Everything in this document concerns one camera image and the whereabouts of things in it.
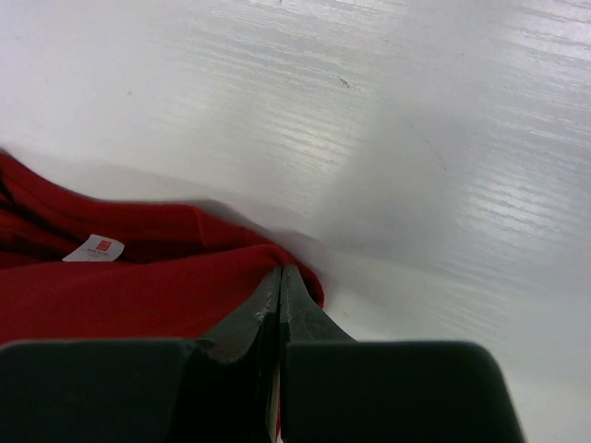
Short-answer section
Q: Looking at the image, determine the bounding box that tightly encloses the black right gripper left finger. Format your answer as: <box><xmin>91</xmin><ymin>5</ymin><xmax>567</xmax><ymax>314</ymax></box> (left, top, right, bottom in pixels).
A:
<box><xmin>1</xmin><ymin>269</ymin><xmax>281</xmax><ymax>442</ymax></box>

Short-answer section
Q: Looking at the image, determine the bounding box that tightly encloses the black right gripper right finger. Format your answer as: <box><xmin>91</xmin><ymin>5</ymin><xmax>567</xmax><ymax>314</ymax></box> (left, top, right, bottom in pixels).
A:
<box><xmin>280</xmin><ymin>266</ymin><xmax>525</xmax><ymax>442</ymax></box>

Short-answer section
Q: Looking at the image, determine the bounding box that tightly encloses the red t-shirt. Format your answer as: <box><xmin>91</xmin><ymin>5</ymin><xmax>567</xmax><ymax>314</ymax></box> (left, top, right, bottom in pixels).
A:
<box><xmin>1</xmin><ymin>155</ymin><xmax>295</xmax><ymax>343</ymax></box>

